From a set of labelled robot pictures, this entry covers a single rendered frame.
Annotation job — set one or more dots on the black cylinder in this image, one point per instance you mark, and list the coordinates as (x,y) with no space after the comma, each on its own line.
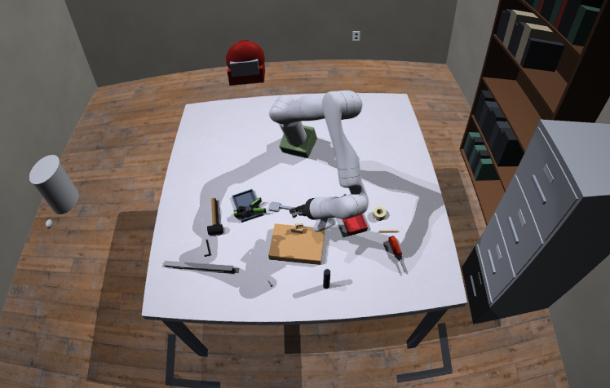
(326,278)

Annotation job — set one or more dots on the brown wooden bench board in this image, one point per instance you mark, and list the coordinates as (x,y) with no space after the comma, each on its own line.
(295,247)

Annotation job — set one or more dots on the red open tray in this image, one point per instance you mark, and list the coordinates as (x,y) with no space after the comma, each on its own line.
(355,225)

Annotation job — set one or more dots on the red-handled screwdriver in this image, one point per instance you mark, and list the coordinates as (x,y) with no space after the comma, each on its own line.
(396,250)

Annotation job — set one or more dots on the black mallet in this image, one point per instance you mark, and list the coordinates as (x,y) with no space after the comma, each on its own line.
(215,229)

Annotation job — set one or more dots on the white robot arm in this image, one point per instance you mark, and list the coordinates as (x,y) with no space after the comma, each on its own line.
(343,104)

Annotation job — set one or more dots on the grey flat bar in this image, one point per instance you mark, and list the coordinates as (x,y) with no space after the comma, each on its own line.
(201,266)

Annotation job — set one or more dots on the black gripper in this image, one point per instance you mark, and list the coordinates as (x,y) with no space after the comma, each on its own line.
(302,210)

